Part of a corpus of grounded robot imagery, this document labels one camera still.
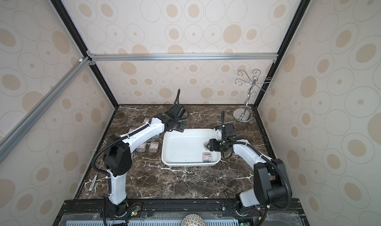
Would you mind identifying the white plastic storage tray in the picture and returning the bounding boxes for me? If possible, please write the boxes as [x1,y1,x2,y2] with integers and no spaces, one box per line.
[161,129,221,167]

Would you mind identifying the black corner frame post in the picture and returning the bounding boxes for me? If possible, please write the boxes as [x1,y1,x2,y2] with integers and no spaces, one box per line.
[50,0,119,109]
[253,0,311,110]

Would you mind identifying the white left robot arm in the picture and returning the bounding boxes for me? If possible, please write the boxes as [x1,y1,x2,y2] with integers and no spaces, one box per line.
[103,104,186,206]

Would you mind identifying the diagonal aluminium rail left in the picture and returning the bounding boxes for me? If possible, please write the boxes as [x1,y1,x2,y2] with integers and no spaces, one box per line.
[1,56,90,162]

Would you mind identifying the metal mesh ball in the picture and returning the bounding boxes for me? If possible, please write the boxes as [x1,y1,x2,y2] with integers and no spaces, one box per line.
[180,214,206,226]

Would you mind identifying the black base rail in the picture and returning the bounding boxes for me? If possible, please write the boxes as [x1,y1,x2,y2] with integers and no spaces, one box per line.
[53,198,309,226]

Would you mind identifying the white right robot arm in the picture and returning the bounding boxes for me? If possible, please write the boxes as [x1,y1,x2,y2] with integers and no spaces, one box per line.
[205,124,292,210]

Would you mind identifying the black corner frame post right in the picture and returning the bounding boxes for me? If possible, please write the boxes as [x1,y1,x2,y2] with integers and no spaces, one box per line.
[253,0,311,110]

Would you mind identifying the silver wire hook stand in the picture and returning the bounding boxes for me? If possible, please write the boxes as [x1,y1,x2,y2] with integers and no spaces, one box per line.
[233,69,273,123]

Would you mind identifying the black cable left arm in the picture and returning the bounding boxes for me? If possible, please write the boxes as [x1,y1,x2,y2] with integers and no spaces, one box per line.
[91,123,149,197]

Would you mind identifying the horizontal aluminium rail back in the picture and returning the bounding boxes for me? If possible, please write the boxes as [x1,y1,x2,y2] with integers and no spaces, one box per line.
[90,52,278,61]

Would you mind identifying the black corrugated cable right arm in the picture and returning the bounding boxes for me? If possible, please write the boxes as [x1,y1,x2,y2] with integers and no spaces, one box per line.
[238,139,293,210]

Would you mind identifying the black corner frame post left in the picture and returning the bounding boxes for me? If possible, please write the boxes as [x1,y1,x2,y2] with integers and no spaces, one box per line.
[50,0,119,109]

